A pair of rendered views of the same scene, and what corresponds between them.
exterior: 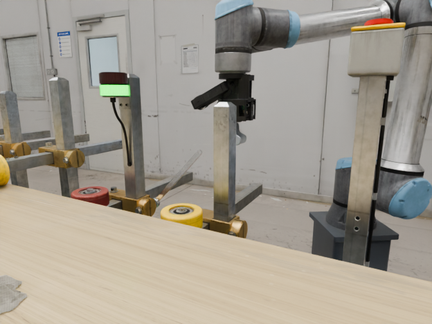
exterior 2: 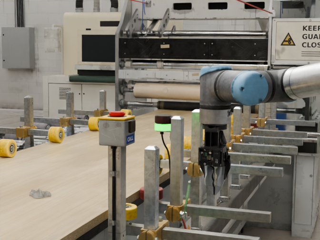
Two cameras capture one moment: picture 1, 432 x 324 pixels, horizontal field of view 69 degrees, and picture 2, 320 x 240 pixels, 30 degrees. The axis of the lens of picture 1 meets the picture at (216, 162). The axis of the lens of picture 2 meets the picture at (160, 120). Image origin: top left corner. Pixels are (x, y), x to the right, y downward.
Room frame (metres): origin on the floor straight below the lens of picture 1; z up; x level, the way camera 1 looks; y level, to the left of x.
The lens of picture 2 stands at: (0.38, -1.71, 1.39)
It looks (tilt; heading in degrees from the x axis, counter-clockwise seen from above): 7 degrees down; 81
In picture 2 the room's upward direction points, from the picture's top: 1 degrees clockwise
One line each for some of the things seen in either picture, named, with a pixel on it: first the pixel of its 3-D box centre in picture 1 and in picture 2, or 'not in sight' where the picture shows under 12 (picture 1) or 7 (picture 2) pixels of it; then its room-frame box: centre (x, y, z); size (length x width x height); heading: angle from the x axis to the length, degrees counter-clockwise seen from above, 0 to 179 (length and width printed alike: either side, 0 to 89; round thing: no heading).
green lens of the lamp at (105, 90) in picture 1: (114, 90); (163, 126); (0.71, 0.22, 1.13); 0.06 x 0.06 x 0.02
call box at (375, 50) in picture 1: (375, 54); (116, 131); (0.51, -0.25, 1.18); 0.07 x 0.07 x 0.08; 62
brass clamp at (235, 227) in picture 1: (215, 225); (153, 233); (0.64, 0.00, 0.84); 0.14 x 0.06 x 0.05; 62
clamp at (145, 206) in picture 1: (128, 204); (177, 209); (0.76, 0.22, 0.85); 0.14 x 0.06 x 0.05; 62
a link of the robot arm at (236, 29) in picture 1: (234, 27); (216, 86); (0.81, -0.05, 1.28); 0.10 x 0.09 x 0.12; 112
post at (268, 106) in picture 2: not in sight; (267, 119); (1.69, 1.97, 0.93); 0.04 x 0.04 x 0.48; 62
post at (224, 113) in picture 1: (224, 215); (151, 225); (0.63, -0.02, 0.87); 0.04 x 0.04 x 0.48; 62
